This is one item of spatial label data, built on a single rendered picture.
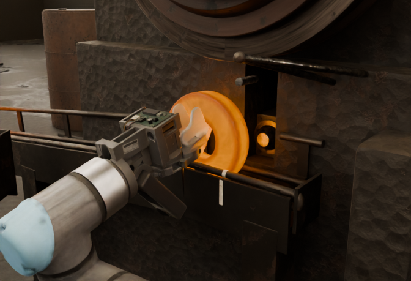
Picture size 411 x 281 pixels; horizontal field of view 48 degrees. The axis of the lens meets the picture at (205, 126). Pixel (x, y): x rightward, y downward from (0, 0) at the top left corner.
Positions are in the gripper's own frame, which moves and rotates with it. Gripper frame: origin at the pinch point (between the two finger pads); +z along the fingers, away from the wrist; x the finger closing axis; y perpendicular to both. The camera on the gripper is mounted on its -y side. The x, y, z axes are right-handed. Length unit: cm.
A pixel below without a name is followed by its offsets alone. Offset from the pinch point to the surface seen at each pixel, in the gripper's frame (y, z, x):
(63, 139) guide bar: -10.7, -1.0, 43.2
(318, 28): 17.2, -0.1, -21.0
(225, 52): 13.6, -1.1, -7.3
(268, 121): -1.9, 8.2, -6.9
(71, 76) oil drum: -67, 128, 238
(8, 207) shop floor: -83, 21, 155
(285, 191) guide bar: -4.1, -5.5, -17.5
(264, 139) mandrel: -3.9, 5.7, -7.3
